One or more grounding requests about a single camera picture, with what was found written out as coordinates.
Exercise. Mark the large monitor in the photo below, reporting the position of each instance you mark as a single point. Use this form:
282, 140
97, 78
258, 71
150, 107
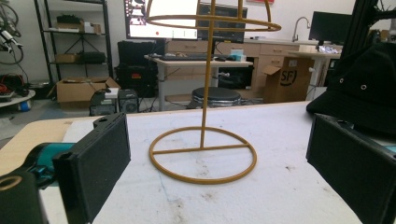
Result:
162, 21

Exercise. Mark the chrome faucet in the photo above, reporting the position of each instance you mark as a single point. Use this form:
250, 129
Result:
299, 28

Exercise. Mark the black keyboard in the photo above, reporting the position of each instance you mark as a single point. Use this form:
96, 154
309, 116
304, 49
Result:
183, 57

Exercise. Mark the black round stool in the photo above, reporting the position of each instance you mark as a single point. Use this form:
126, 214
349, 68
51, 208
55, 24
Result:
216, 95

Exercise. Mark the round white table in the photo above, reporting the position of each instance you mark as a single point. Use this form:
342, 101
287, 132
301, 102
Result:
15, 99

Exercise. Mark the dark monitor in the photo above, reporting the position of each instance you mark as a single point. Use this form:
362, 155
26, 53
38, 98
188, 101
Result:
230, 34

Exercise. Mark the small computer case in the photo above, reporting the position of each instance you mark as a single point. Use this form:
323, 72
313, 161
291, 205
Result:
128, 101

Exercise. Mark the black metal shelf rack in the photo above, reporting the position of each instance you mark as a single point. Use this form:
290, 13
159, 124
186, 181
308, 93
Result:
77, 40

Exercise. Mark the wooden office desk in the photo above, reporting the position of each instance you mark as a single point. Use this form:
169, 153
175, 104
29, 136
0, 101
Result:
193, 63

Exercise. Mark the white table mat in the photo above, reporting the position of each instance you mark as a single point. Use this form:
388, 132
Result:
224, 186

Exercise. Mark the black aluminium frame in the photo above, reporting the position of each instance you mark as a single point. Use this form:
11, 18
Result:
361, 28

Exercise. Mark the teal tissue box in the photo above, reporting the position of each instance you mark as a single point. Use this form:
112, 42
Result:
237, 54

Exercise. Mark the black bucket hat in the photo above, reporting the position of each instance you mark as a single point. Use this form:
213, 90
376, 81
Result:
361, 90

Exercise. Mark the black equipment case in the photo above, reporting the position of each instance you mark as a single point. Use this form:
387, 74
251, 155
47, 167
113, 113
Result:
137, 68

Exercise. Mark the black monitor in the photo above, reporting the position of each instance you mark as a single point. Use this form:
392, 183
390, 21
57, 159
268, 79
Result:
329, 27

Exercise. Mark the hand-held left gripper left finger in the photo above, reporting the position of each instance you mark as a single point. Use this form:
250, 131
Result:
93, 161

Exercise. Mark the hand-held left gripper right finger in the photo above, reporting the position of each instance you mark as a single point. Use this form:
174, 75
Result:
351, 168

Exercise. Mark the open cardboard box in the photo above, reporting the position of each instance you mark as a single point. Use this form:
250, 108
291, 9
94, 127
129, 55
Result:
81, 90

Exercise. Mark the wooden cabinet counter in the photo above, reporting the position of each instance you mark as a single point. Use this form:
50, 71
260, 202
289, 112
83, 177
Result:
267, 49

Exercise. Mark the tall printed cardboard box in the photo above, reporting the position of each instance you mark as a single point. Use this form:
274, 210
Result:
286, 81

